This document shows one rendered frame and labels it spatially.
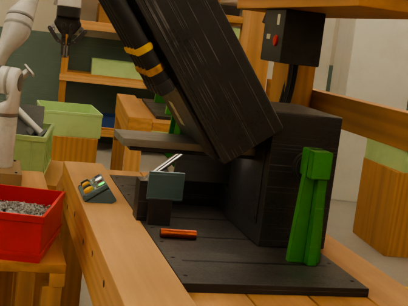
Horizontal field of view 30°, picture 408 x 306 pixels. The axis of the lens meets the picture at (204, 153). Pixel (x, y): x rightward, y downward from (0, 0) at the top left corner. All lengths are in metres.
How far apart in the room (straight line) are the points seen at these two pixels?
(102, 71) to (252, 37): 5.98
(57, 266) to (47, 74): 7.37
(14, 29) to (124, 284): 1.30
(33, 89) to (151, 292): 7.84
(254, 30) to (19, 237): 1.26
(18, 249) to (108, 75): 6.82
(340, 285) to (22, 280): 1.23
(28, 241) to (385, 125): 0.93
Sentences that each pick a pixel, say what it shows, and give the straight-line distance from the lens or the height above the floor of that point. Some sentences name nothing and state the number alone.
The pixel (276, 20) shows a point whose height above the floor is 1.47.
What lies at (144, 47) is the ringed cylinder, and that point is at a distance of 1.72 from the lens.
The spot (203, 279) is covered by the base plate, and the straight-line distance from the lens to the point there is 1.60.
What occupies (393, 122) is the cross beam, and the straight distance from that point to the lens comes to 1.93.
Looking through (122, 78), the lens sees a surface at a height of 0.84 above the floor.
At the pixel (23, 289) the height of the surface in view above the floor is 0.52.
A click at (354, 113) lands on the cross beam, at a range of 2.12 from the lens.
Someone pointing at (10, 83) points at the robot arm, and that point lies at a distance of 2.54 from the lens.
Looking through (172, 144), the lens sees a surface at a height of 1.12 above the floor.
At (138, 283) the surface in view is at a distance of 1.53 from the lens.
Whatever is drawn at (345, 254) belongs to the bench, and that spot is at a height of 0.88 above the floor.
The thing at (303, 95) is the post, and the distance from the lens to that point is 2.39.
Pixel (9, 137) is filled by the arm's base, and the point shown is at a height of 1.00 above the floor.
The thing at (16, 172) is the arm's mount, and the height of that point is 0.89.
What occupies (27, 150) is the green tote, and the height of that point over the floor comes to 0.90.
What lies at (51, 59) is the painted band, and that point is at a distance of 9.22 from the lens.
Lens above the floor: 1.39
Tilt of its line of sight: 9 degrees down
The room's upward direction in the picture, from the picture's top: 7 degrees clockwise
